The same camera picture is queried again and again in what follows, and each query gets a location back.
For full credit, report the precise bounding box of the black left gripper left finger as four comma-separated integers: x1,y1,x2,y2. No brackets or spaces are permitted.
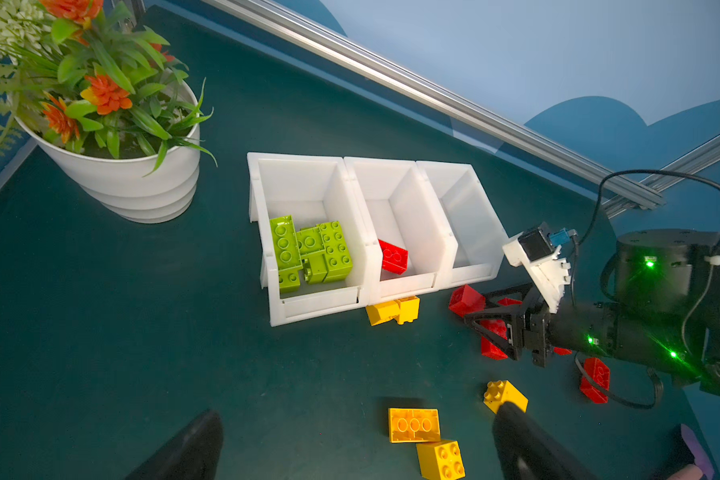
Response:
126,409,224,479

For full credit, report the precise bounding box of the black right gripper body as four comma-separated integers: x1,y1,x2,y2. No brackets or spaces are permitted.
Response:
512,293,703,383

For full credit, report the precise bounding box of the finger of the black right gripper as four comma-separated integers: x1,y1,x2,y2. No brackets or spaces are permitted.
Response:
463,283,540,326
465,320,521,361

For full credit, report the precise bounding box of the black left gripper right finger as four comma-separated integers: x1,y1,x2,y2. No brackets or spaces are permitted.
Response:
492,403,597,480

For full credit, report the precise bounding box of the small red lego cube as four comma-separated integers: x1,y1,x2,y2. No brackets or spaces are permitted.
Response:
448,285,486,318

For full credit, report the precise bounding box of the green lego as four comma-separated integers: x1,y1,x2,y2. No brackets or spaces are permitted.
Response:
270,215,354,294

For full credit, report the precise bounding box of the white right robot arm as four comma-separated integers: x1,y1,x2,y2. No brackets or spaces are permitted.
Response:
463,229,720,408

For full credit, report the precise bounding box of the yellow tall lego brick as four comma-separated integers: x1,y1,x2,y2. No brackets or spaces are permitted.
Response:
483,380,529,413

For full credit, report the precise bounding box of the small yellow lego front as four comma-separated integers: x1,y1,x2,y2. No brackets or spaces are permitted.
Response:
416,440,466,480

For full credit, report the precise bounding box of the purple pink toy shovel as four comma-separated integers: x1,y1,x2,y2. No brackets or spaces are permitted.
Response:
667,423,716,480

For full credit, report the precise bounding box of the yellow lego pair by bin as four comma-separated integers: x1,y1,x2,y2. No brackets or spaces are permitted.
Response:
366,296,420,326

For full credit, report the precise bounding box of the orange lego brick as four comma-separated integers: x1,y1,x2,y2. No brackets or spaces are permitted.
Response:
388,408,441,444

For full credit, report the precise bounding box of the white three-compartment bin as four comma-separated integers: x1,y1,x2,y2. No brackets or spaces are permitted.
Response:
247,152,508,327

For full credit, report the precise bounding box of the potted artificial flower plant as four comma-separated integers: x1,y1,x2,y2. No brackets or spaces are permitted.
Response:
0,1,207,224

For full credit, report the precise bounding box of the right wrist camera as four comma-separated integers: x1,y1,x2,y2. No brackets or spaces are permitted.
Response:
502,222,572,314

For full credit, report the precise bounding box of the aluminium right frame post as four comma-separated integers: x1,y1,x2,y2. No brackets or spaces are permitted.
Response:
603,134,720,218

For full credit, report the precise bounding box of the aluminium back frame rail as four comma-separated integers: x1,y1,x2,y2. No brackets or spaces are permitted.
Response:
200,0,667,211

